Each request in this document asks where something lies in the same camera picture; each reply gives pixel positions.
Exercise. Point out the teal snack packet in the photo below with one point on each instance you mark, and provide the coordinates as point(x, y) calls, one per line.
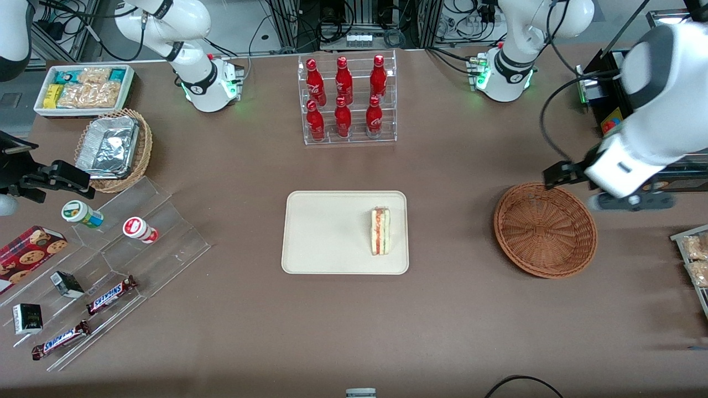
point(65, 76)
point(117, 74)

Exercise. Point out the red plaid cookie box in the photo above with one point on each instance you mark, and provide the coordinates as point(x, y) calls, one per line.
point(27, 254)

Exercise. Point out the clear acrylic stepped display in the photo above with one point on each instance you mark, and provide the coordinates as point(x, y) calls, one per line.
point(166, 249)

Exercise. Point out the white power strip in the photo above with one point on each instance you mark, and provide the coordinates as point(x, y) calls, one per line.
point(359, 40)

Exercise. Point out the clear cracker bag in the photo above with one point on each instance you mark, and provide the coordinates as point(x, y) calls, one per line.
point(94, 75)
point(109, 94)
point(77, 97)

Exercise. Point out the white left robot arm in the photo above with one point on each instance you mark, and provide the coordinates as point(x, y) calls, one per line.
point(672, 83)

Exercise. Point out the white plastic snack bin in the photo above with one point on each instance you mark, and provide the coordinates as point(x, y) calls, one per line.
point(41, 108)

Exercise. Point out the snickers chocolate bar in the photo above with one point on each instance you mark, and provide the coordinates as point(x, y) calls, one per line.
point(61, 340)
point(110, 294)

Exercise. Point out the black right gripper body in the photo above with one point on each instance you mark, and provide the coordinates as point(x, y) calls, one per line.
point(12, 172)

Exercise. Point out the black countertop machine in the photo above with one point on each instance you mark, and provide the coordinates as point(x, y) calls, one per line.
point(608, 108)

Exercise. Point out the red cola bottle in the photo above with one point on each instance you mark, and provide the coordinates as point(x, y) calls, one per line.
point(343, 80)
point(315, 121)
point(374, 117)
point(343, 119)
point(315, 83)
point(378, 78)

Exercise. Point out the grey snack tray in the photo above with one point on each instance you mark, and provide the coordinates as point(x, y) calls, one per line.
point(698, 296)

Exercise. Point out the green label yogurt cup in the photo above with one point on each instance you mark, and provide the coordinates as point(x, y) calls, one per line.
point(82, 214)

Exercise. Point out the small black carton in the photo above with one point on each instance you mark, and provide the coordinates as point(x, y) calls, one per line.
point(66, 284)

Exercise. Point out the beige plastic tray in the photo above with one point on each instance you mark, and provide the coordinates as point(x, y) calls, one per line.
point(332, 232)

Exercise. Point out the grey device edge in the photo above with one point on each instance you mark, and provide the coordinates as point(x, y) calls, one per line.
point(360, 393)

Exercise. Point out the aluminium foil tray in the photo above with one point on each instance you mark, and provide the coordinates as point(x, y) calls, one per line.
point(108, 148)

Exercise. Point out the black and white carton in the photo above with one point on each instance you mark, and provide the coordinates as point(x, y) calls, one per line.
point(27, 319)

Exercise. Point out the metal machine lid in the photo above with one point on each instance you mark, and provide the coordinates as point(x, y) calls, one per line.
point(666, 15)

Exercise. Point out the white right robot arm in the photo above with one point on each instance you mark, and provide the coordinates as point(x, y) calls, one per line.
point(202, 83)

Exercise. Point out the clear snack packet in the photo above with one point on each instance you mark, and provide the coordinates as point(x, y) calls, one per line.
point(696, 247)
point(698, 273)

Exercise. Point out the small tan wicker basket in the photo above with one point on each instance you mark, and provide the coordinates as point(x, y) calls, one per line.
point(145, 149)

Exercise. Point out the yellow snack packet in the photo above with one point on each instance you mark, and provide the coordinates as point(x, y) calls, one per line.
point(52, 95)

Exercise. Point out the triangular sandwich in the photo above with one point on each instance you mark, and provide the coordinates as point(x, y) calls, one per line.
point(380, 232)

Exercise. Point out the large brown wicker basket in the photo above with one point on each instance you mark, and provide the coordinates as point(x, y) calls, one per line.
point(545, 232)

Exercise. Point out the red label yogurt cup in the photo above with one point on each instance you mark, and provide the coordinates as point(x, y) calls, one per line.
point(140, 229)

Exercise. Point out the clear acrylic bottle rack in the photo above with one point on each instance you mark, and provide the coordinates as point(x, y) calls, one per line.
point(357, 135)

